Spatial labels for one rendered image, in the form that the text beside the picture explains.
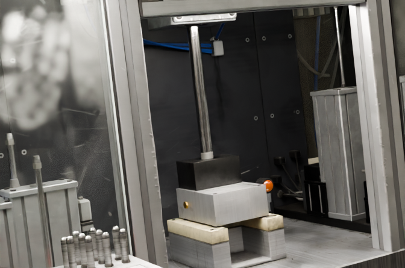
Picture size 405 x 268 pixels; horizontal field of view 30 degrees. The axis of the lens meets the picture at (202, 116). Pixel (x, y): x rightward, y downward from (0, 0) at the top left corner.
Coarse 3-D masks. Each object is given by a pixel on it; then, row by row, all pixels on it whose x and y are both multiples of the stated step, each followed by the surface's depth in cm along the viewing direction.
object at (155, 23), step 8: (184, 16) 116; (192, 16) 117; (200, 16) 118; (208, 16) 118; (216, 16) 119; (224, 16) 120; (232, 16) 120; (152, 24) 122; (160, 24) 119; (168, 24) 117; (176, 24) 116; (184, 24) 118; (192, 24) 121; (200, 24) 124; (208, 24) 124; (216, 24) 126; (224, 24) 144
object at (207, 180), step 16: (192, 32) 122; (192, 48) 122; (192, 64) 122; (192, 80) 123; (208, 112) 123; (208, 128) 123; (208, 144) 123; (192, 160) 123; (208, 160) 120; (224, 160) 122; (192, 176) 120; (208, 176) 120; (224, 176) 122; (240, 176) 123
